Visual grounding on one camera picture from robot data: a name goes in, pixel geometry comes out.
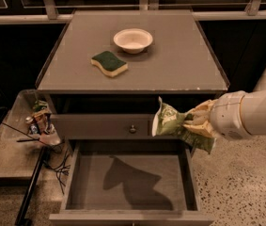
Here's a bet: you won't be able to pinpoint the grey drawer cabinet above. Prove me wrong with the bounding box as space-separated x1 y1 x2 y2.
38 10 227 226

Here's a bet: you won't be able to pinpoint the green jalapeno chip bag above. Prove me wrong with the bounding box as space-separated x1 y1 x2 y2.
151 97 217 153

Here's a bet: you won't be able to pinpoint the metal window railing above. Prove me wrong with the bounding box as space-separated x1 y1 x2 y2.
0 0 266 26

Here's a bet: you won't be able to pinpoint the black metal floor rail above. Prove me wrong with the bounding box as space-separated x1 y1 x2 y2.
14 147 48 226

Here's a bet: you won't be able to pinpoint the round metal drawer knob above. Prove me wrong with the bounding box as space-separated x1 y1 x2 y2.
129 125 137 134

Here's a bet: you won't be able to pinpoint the clear plastic bin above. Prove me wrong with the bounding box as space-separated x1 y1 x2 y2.
2 89 61 146

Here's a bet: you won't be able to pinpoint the open grey middle drawer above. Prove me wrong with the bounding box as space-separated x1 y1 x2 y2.
49 139 213 226

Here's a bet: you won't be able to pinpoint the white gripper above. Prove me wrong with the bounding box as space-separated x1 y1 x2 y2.
184 91 252 140

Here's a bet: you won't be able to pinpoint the black cables on floor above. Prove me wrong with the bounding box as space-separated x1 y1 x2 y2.
1 121 72 196

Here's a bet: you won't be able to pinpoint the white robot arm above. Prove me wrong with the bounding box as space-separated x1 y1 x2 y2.
183 90 266 140

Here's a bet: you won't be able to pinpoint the closed grey top drawer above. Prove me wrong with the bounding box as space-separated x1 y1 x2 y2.
50 112 214 140

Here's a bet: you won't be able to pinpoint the white paper bowl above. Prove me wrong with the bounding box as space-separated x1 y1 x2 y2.
113 28 153 55

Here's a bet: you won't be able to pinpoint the snack packages in bin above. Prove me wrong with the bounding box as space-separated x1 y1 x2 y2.
25 100 55 135

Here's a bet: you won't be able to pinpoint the green yellow sponge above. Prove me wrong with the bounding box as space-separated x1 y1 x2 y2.
91 51 128 77

